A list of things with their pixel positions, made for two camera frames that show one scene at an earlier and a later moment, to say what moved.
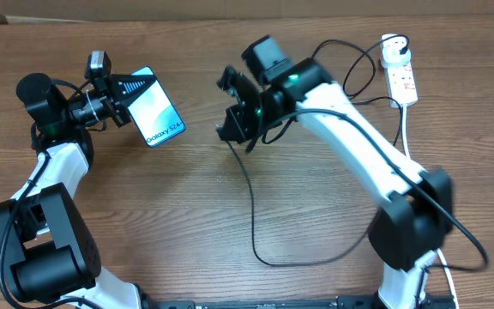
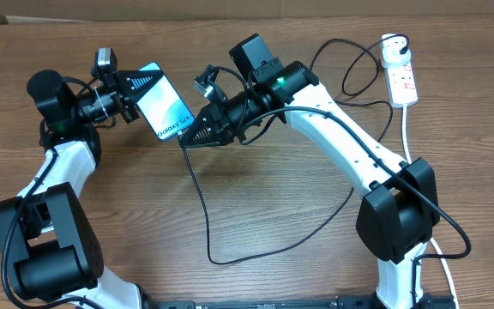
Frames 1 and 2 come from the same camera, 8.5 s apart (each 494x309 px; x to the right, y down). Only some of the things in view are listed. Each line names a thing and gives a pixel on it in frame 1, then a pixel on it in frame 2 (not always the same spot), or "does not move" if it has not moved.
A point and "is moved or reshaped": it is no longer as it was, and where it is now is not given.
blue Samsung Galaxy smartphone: (154, 113) is moved or reshaped
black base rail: (363, 301) does not move
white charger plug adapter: (394, 49) does not move
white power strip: (401, 85) does not move
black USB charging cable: (349, 97) to (261, 253)
